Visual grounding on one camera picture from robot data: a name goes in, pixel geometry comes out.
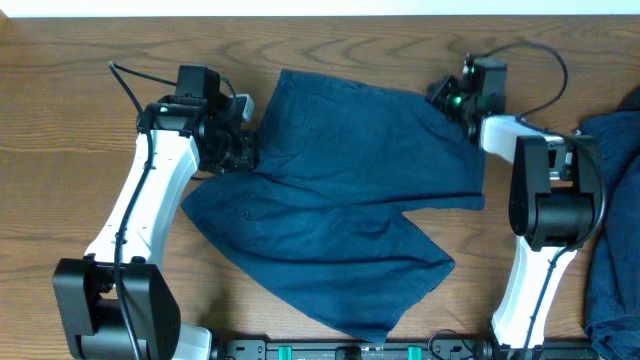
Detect dark blue shorts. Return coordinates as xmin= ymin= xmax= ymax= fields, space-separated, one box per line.
xmin=182 ymin=70 xmax=485 ymax=343

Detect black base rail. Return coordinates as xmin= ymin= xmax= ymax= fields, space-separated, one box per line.
xmin=214 ymin=338 xmax=596 ymax=360

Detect pile of blue clothes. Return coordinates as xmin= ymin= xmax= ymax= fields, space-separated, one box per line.
xmin=582 ymin=89 xmax=639 ymax=360

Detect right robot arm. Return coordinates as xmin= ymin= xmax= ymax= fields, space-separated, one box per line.
xmin=427 ymin=55 xmax=606 ymax=359

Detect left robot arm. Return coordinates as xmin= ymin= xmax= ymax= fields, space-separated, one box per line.
xmin=52 ymin=65 xmax=259 ymax=359

